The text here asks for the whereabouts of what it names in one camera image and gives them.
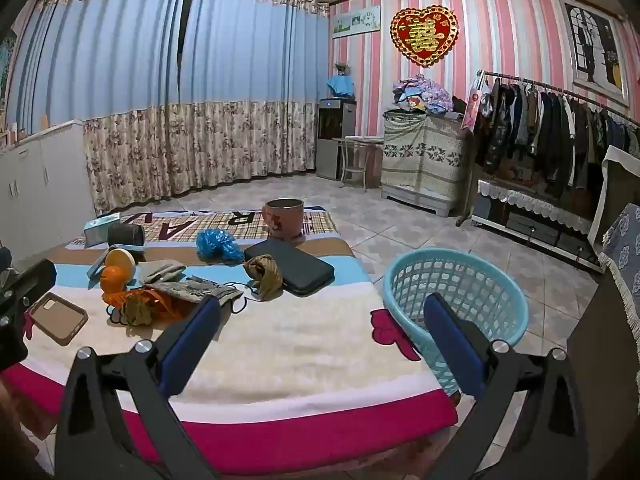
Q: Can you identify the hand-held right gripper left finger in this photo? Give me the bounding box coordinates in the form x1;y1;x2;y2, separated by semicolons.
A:
54;295;223;480

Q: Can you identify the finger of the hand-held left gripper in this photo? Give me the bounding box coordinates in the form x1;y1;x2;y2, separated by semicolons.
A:
0;259;57;307

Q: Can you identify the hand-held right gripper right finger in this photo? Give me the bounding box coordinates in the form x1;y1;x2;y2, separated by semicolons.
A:
422;292;591;480

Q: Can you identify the orange net bag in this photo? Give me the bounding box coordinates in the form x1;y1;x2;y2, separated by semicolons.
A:
102;287;182;324

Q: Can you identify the patterned grey cloth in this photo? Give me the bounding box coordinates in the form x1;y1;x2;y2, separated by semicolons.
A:
145;277;243;307

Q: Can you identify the olive cloth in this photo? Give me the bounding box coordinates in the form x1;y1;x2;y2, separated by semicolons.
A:
122;292;157;328

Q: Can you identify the blue plastic basket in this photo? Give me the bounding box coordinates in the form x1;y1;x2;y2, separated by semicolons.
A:
382;247;530;396

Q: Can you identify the black earphone cable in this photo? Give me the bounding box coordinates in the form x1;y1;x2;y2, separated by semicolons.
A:
215;280;266;314

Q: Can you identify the grey knit glove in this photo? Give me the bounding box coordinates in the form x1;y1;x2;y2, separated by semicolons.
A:
139;259;187;286

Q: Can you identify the orange plastic bowl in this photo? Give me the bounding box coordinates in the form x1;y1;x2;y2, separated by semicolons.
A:
100;265;127;294

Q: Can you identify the cream plastic bowl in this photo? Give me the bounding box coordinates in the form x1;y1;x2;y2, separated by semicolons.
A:
104;247;137;283

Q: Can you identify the brown knit glove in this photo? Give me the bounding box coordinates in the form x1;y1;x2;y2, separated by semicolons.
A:
243;254;284;302

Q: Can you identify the blue plastic bag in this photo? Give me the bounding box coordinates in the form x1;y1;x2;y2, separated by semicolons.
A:
195;229;246;265

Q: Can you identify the black can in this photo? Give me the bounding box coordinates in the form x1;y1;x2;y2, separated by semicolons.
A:
107;222;146;250

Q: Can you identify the brown phone case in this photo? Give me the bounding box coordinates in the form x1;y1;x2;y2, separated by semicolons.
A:
25;291;90;347

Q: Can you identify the teal tissue box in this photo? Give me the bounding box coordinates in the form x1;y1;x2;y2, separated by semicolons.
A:
82;212;122;248

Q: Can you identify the white cabinet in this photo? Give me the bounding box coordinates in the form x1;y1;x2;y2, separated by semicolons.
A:
0;120;98;266

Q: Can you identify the striped cartoon printed blanket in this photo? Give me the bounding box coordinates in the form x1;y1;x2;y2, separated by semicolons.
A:
0;237;461;478

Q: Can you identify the plaid lettered mat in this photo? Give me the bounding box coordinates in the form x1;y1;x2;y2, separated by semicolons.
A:
65;207;346;256

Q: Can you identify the black zip case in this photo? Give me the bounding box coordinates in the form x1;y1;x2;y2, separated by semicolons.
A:
243;238;336;297

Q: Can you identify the low cabinet with lace cover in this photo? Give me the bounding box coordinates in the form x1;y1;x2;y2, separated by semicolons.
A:
472;177;606;273

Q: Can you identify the pink cartoon mug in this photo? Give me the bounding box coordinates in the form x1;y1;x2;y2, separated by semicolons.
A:
262;198;305;241

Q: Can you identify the cloth-covered cabinet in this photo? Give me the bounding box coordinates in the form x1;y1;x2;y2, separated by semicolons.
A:
380;110;471;218

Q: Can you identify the blue patterned fringed cloth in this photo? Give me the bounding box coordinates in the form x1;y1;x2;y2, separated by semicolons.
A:
597;204;640;356

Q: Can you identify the dark cloth with white trim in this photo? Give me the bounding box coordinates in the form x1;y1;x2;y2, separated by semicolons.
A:
587;145;640;256

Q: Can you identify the row of hanging clothes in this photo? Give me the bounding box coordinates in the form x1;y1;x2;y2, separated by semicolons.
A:
472;77;640;191

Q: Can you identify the pink hanging bag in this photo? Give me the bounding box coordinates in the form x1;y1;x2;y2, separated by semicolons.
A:
462;77;493;132

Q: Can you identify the blue floral curtain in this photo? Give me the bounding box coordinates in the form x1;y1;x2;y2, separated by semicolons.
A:
177;0;332;196
5;0;191;216

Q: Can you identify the grey water dispenser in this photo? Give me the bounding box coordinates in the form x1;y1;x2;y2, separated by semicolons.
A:
316;97;358;181

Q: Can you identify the pile of clothes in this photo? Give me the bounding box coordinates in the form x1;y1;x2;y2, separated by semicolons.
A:
385;74;468;120

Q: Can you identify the metal clothes rack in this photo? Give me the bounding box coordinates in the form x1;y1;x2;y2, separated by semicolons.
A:
456;70;640;228

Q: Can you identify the blue cloth cover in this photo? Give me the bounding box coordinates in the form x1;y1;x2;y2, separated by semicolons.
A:
327;74;356;100

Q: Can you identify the framed window poster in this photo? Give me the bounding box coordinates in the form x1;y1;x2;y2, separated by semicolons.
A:
557;0;631;108

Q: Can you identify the colourful wall poster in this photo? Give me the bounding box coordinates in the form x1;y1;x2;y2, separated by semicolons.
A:
0;30;18;126

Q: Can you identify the red heart wall decoration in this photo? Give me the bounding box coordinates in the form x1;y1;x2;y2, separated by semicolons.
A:
390;6;460;68

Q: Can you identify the landscape wall picture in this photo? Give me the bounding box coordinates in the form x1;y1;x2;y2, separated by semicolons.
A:
332;6;382;38

